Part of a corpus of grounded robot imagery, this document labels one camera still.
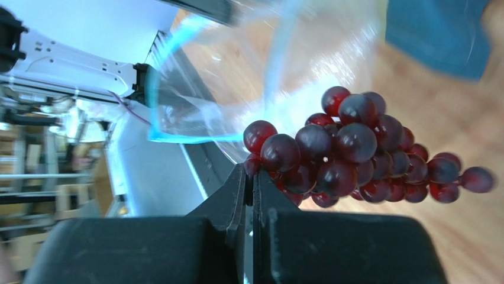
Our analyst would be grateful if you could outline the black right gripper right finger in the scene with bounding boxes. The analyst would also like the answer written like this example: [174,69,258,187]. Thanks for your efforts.
[253,170,447,283]

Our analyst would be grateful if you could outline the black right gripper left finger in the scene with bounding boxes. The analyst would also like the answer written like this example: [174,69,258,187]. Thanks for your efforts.
[24,164,246,283]

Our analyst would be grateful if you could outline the dark red grape bunch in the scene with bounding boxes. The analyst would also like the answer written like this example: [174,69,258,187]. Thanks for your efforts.
[243,86,496,208]

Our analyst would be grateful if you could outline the clear zip top bag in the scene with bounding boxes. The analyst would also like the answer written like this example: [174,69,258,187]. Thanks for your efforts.
[145,1,387,163]

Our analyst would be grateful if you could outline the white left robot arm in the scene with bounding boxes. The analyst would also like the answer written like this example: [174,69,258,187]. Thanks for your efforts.
[1,8,151,105]

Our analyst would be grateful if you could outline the checked blue beige pillow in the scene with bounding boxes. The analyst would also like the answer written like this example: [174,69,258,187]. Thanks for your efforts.
[385,0,491,80]

